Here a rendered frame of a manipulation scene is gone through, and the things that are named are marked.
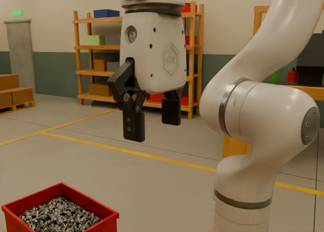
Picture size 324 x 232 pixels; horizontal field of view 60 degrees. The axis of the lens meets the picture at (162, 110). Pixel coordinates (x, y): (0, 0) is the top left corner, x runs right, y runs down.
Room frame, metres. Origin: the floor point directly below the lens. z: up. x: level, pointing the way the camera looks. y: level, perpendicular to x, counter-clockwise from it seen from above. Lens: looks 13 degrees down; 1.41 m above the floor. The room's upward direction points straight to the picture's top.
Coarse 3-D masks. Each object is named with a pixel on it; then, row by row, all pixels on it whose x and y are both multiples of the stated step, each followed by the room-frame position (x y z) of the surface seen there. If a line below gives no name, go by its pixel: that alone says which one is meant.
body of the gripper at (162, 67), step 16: (128, 16) 0.36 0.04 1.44; (144, 16) 0.34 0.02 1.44; (160, 16) 0.36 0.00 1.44; (176, 16) 0.39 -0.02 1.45; (128, 32) 0.36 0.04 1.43; (144, 32) 0.34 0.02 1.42; (160, 32) 0.35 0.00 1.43; (176, 32) 0.39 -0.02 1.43; (128, 48) 0.35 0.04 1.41; (144, 48) 0.34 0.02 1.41; (160, 48) 0.35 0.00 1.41; (176, 48) 0.39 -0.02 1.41; (144, 64) 0.34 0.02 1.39; (160, 64) 0.35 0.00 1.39; (176, 64) 0.39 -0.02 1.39; (128, 80) 0.37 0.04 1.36; (144, 80) 0.34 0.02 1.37; (160, 80) 0.35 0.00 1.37; (176, 80) 0.39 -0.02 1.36
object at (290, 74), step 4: (292, 68) 4.97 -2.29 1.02; (288, 72) 4.99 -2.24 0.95; (292, 72) 4.93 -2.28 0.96; (296, 72) 4.93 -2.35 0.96; (288, 76) 4.97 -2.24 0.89; (292, 76) 4.91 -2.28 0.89; (296, 76) 4.88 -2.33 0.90; (288, 80) 4.96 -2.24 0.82; (292, 80) 4.90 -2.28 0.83; (296, 80) 4.91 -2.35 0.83
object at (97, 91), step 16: (96, 16) 6.51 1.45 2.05; (112, 16) 6.48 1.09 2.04; (192, 16) 5.31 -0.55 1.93; (192, 32) 5.35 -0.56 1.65; (80, 48) 6.68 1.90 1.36; (96, 48) 6.43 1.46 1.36; (112, 48) 6.21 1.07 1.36; (192, 48) 5.32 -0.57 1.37; (80, 64) 6.81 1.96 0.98; (96, 64) 6.60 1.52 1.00; (112, 64) 6.31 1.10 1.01; (192, 64) 5.35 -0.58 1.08; (80, 80) 6.78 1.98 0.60; (192, 80) 5.37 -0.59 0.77; (80, 96) 6.73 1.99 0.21; (96, 96) 6.53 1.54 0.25; (112, 96) 6.44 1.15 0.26; (160, 96) 5.74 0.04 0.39; (192, 96) 5.38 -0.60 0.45; (192, 112) 5.40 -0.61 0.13
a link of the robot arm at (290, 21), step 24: (288, 0) 0.57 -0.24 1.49; (312, 0) 0.57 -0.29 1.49; (264, 24) 0.58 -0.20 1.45; (288, 24) 0.55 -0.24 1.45; (312, 24) 0.56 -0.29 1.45; (264, 48) 0.56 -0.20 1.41; (288, 48) 0.55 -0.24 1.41; (240, 72) 0.57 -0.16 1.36; (264, 72) 0.59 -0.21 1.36; (216, 96) 0.54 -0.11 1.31; (216, 120) 0.53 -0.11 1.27
